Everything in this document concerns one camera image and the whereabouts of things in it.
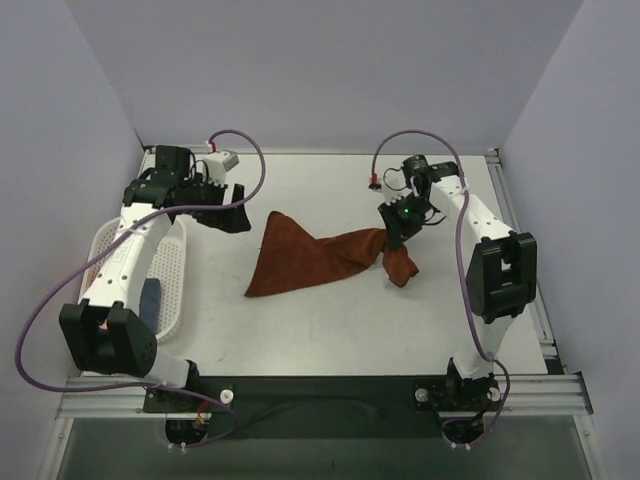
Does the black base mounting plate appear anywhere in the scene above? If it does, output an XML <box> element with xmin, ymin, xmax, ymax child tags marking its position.
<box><xmin>143</xmin><ymin>375</ymin><xmax>502</xmax><ymax>445</ymax></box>

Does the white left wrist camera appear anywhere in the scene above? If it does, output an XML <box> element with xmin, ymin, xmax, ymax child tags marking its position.
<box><xmin>201</xmin><ymin>150</ymin><xmax>239</xmax><ymax>185</ymax></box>

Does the blue towel in basket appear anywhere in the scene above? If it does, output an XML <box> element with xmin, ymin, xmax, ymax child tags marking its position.
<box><xmin>139</xmin><ymin>278</ymin><xmax>162</xmax><ymax>333</ymax></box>

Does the brown towel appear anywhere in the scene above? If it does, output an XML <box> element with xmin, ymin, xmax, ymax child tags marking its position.
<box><xmin>245</xmin><ymin>211</ymin><xmax>419</xmax><ymax>298</ymax></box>

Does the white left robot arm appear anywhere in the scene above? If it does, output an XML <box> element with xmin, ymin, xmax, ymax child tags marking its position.
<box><xmin>59</xmin><ymin>145</ymin><xmax>251</xmax><ymax>412</ymax></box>

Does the aluminium back frame rail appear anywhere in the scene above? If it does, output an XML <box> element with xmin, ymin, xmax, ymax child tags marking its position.
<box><xmin>217</xmin><ymin>144</ymin><xmax>500</xmax><ymax>158</ymax></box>

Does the aluminium right side rail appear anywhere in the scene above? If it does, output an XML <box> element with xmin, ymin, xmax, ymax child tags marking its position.
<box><xmin>484</xmin><ymin>149</ymin><xmax>567</xmax><ymax>375</ymax></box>

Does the aluminium front frame rail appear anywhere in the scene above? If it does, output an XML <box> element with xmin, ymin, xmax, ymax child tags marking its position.
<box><xmin>57</xmin><ymin>374</ymin><xmax>593</xmax><ymax>419</ymax></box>

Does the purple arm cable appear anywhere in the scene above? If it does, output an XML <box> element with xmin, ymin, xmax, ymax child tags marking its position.
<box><xmin>372</xmin><ymin>128</ymin><xmax>511</xmax><ymax>447</ymax></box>
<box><xmin>17</xmin><ymin>129</ymin><xmax>266</xmax><ymax>449</ymax></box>

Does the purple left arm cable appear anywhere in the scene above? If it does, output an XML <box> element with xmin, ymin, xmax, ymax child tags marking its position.
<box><xmin>17</xmin><ymin>129</ymin><xmax>266</xmax><ymax>449</ymax></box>

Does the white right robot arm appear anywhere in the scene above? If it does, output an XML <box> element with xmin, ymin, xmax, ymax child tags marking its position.
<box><xmin>378</xmin><ymin>155</ymin><xmax>537</xmax><ymax>410</ymax></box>

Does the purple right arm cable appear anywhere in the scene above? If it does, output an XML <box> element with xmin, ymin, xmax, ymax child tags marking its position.
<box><xmin>372</xmin><ymin>128</ymin><xmax>511</xmax><ymax>447</ymax></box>

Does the white plastic basket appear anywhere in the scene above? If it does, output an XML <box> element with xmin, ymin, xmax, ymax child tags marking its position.
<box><xmin>79</xmin><ymin>218</ymin><xmax>187</xmax><ymax>344</ymax></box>

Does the aluminium frame rail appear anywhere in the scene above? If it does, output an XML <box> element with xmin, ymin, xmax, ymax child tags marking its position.
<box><xmin>217</xmin><ymin>144</ymin><xmax>500</xmax><ymax>158</ymax></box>
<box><xmin>57</xmin><ymin>374</ymin><xmax>593</xmax><ymax>419</ymax></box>

